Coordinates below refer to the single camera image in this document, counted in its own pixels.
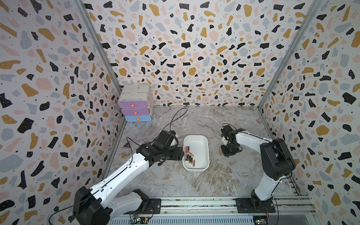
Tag white plastic storage box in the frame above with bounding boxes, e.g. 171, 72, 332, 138
182, 135, 210, 172

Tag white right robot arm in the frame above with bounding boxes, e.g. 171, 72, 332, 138
221, 125, 295, 209

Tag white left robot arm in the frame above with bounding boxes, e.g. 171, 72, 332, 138
73, 143, 185, 225

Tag pastel mini drawer unit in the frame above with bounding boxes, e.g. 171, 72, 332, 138
118, 83, 153, 122

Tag right circuit board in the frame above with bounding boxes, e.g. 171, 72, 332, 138
253, 216, 269, 225

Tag circuit board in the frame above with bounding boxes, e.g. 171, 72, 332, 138
130, 216, 151, 225
253, 216, 269, 225

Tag left circuit board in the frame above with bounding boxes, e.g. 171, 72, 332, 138
130, 216, 151, 225

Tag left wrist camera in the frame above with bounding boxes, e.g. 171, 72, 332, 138
155, 130, 178, 146

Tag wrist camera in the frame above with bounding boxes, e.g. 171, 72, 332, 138
155, 130, 178, 146
221, 125, 235, 141

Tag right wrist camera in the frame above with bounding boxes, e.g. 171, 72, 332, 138
221, 125, 235, 141

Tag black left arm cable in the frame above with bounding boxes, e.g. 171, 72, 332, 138
161, 107, 188, 133

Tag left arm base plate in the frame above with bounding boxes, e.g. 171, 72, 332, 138
133, 198, 162, 215

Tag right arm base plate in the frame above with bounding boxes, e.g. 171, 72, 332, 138
235, 197, 276, 213

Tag aluminium rail frame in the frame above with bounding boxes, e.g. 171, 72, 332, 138
107, 196, 321, 225

